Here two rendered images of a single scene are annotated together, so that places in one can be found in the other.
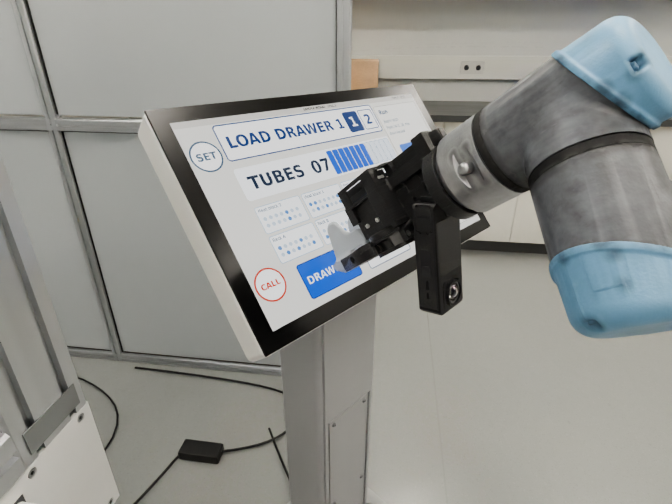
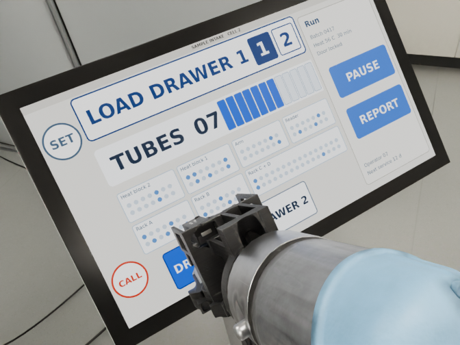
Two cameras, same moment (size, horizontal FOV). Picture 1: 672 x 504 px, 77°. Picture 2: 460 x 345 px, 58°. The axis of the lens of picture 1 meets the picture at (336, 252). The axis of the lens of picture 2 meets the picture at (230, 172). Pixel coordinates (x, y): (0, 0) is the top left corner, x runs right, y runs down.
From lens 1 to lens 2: 0.31 m
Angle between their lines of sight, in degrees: 25
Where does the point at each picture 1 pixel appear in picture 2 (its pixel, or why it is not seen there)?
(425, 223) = not seen: hidden behind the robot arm
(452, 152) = (235, 296)
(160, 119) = (9, 105)
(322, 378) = not seen: hidden behind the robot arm
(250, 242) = (109, 235)
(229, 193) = (87, 181)
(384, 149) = (304, 80)
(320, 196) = (202, 164)
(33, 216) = (37, 53)
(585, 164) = not seen: outside the picture
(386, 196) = (205, 265)
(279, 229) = (145, 215)
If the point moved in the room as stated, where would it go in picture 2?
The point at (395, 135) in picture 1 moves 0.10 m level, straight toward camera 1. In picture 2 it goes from (325, 55) to (303, 96)
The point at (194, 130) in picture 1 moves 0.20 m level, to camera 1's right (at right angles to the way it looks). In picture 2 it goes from (48, 111) to (224, 122)
